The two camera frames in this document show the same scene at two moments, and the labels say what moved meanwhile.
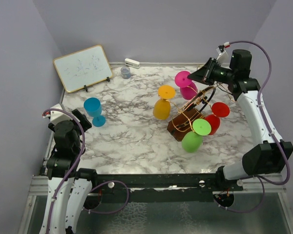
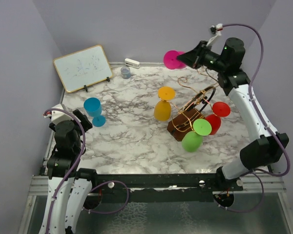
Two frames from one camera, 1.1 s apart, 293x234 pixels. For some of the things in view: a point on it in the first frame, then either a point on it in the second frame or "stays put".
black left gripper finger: x=85 y=123 stays put
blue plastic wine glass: x=93 y=107 stays put
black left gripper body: x=84 y=123 stays put
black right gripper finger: x=200 y=75 to x=192 y=57
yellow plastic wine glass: x=162 y=107 stays put
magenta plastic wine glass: x=188 y=88 to x=170 y=60
